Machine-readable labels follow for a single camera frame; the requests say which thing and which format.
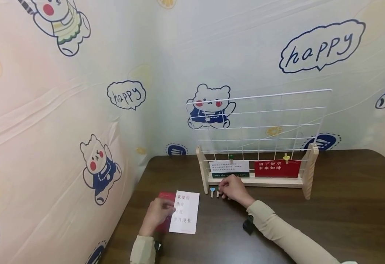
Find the wooden grid stand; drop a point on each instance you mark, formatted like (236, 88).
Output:
(310, 172)

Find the person's right hand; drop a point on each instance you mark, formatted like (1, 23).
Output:
(238, 190)

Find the person's left hand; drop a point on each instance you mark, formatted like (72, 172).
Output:
(155, 216)

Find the green-topped wooden clip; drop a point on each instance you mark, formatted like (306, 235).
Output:
(231, 157)

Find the red card with gold writing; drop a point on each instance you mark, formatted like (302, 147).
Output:
(278, 169)

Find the person's right fingers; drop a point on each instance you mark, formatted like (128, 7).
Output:
(224, 191)

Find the person's right forearm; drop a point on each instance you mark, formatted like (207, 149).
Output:
(284, 234)

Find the person's left thumb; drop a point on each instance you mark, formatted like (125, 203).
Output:
(170, 210)

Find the person's left forearm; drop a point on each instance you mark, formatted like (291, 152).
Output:
(142, 251)

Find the white card with green strip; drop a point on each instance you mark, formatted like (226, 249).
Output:
(227, 168)

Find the black wrist band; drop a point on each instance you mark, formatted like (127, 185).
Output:
(248, 224)
(158, 248)

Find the white card with red writing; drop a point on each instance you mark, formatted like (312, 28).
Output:
(187, 216)

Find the yellow-topped wooden clip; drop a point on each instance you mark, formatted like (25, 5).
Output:
(286, 158)

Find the person's left fingers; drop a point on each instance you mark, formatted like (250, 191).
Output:
(166, 201)

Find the blue heart wooden clip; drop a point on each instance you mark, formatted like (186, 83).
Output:
(212, 190)

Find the plain red card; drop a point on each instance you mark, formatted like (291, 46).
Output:
(166, 195)

